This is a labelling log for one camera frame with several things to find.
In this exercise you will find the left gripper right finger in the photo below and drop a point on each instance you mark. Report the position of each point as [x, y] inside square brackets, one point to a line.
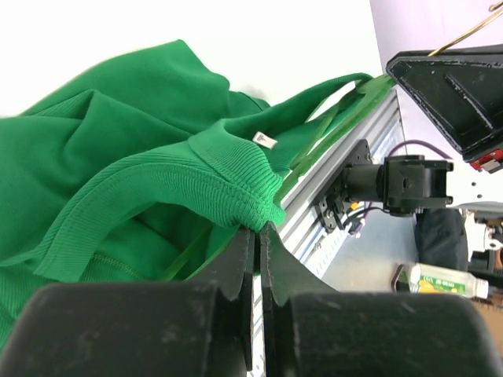
[296, 315]

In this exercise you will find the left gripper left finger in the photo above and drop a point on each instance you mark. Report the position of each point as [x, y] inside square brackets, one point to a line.
[218, 310]

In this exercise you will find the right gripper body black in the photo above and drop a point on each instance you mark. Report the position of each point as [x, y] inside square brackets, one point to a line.
[491, 162]

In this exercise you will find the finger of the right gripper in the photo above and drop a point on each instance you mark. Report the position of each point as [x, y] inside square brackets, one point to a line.
[460, 91]

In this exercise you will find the green tank top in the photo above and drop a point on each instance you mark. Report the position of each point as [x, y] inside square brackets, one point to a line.
[80, 184]

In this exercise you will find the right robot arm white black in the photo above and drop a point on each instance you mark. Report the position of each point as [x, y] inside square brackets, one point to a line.
[402, 186]

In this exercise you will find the clear plastic bottle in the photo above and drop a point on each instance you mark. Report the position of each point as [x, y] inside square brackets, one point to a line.
[425, 279]

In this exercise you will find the white slotted cable duct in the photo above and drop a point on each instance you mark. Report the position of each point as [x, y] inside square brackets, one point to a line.
[348, 348]

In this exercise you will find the aluminium mounting rail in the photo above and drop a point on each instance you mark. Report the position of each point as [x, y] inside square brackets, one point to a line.
[302, 231]

